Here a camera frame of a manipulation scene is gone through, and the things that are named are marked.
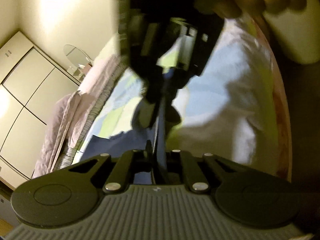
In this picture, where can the checkered blue green bedsheet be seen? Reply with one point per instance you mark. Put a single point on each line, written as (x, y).
(229, 109)

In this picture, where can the navy blue garment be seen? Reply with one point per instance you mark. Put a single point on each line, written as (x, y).
(148, 128)

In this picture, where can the pink folded quilt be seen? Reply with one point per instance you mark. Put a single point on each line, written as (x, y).
(73, 115)

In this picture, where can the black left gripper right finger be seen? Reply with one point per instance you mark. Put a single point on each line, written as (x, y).
(245, 195)

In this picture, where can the cream wardrobe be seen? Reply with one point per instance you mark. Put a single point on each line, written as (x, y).
(31, 84)

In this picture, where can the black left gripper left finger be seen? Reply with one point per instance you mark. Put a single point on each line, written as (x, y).
(70, 194)

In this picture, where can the round vanity mirror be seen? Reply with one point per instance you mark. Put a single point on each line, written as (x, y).
(80, 61)

